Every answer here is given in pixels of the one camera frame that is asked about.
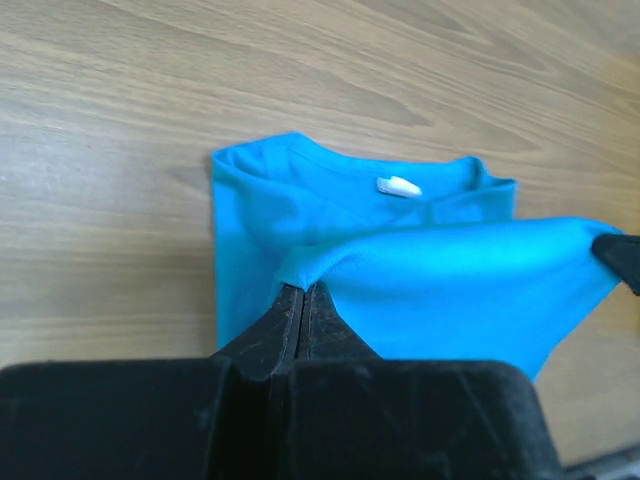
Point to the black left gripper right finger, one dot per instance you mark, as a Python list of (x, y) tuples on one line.
[(353, 416)]

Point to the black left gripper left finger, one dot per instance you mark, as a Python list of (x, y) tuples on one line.
[(193, 418)]

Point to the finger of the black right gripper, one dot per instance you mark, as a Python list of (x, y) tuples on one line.
[(621, 254)]

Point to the turquoise t shirt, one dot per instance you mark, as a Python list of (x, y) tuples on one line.
[(422, 260)]

